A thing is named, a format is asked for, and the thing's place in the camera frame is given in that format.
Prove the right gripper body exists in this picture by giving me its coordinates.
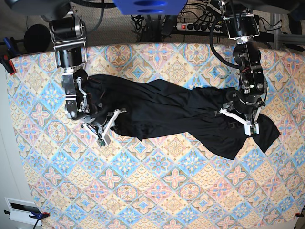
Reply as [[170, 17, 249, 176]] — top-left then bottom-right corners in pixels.
[[81, 108, 126, 147]]

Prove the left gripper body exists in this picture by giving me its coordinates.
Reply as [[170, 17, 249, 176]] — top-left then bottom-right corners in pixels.
[[215, 96, 265, 136]]

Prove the black t-shirt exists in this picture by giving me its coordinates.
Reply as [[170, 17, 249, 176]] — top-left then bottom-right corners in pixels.
[[83, 73, 281, 161]]

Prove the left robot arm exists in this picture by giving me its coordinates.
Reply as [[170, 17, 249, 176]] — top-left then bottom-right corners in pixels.
[[209, 0, 268, 136]]

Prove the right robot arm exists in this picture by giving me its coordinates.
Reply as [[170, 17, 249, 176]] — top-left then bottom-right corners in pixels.
[[6, 0, 125, 146]]

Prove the patterned tablecloth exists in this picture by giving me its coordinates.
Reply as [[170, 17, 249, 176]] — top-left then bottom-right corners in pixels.
[[6, 49, 305, 229]]

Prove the white power strip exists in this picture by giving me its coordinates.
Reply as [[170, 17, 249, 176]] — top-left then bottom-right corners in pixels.
[[176, 22, 211, 32]]

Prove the blue clamp bottom left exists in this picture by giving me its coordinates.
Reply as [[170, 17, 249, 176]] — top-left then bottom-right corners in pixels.
[[4, 210, 50, 229]]

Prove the blue clamp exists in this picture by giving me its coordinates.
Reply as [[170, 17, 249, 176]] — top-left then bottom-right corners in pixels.
[[0, 37, 24, 52], [4, 210, 50, 229]]

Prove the orange clamp bottom right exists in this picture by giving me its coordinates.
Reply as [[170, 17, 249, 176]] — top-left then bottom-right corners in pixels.
[[295, 212, 304, 218]]

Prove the white floor outlet box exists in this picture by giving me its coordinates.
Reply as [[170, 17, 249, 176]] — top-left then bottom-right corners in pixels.
[[4, 197, 40, 226]]

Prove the black round stool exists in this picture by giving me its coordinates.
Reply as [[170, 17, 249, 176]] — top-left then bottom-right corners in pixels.
[[23, 24, 51, 53]]

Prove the blue clamp top left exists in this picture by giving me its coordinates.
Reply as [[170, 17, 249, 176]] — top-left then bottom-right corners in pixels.
[[0, 37, 24, 52]]

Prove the aluminium frame post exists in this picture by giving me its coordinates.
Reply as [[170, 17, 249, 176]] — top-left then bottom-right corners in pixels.
[[270, 13, 305, 52]]

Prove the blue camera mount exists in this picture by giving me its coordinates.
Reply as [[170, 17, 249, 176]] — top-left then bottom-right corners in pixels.
[[113, 0, 187, 16]]

